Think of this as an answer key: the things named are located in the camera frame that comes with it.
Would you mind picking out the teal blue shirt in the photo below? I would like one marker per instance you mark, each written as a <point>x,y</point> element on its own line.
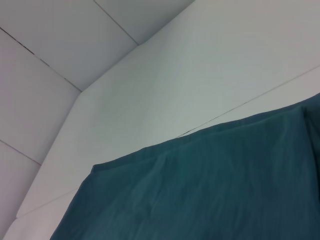
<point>200,187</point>

